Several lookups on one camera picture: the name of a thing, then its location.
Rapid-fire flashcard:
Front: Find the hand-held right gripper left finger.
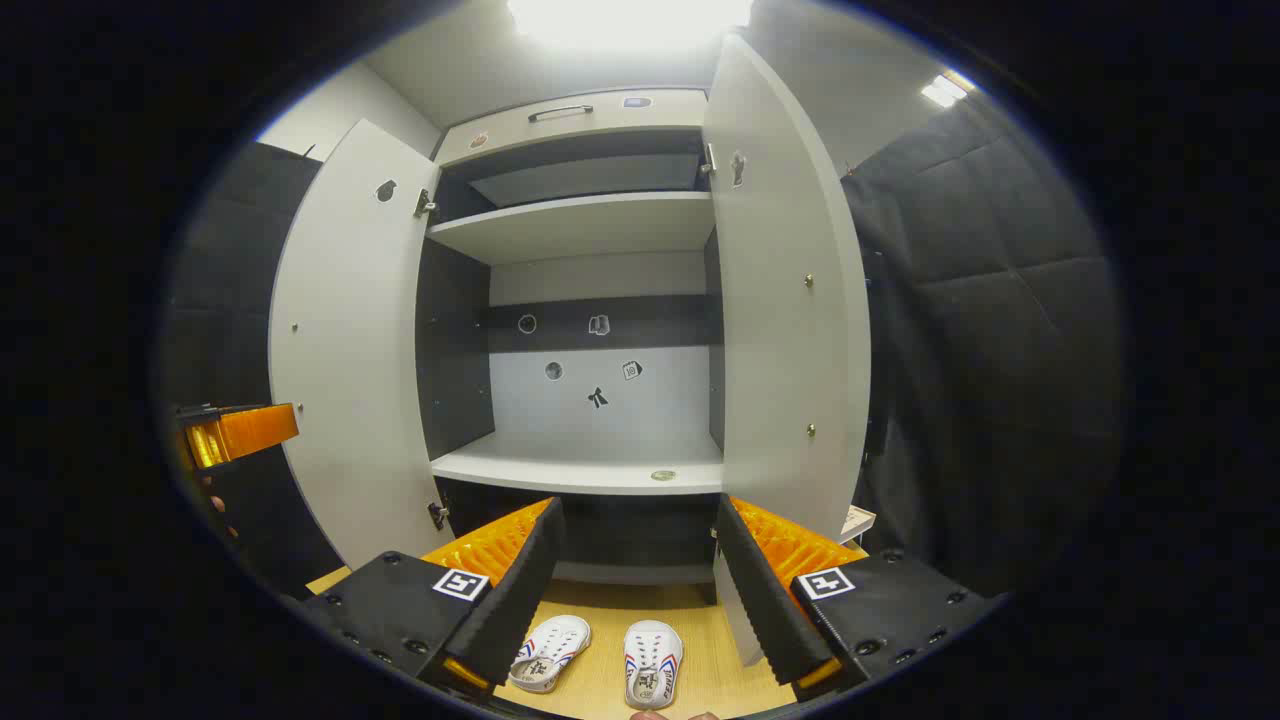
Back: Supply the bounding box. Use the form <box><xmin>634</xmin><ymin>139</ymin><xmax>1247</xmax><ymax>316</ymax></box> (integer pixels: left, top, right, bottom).
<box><xmin>300</xmin><ymin>497</ymin><xmax>566</xmax><ymax>696</ymax></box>

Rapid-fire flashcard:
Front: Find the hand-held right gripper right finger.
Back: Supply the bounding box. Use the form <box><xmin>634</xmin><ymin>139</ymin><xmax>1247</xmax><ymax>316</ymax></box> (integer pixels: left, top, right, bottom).
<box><xmin>712</xmin><ymin>493</ymin><xmax>1001</xmax><ymax>701</ymax></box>

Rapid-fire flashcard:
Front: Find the white shoe cabinet door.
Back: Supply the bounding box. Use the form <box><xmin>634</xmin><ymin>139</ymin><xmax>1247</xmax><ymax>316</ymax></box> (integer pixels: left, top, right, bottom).
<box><xmin>700</xmin><ymin>33</ymin><xmax>873</xmax><ymax>669</ymax></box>
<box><xmin>268</xmin><ymin>118</ymin><xmax>456</xmax><ymax>571</ymax></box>

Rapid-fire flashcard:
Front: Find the white shoe with striped sides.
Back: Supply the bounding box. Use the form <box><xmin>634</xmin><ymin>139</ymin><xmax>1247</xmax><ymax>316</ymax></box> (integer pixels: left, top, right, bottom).
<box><xmin>623</xmin><ymin>620</ymin><xmax>685</xmax><ymax>711</ymax></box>
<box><xmin>508</xmin><ymin>615</ymin><xmax>592</xmax><ymax>694</ymax></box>

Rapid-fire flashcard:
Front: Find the white shoe cabinet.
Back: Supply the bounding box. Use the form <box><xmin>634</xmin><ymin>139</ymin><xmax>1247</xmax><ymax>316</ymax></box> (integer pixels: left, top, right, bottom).
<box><xmin>415</xmin><ymin>88</ymin><xmax>726</xmax><ymax>606</ymax></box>

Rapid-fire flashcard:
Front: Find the ceiling light panel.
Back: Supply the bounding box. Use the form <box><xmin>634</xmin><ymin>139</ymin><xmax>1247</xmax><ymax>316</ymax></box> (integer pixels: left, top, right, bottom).
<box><xmin>505</xmin><ymin>0</ymin><xmax>756</xmax><ymax>51</ymax></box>
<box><xmin>920</xmin><ymin>70</ymin><xmax>976</xmax><ymax>109</ymax></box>

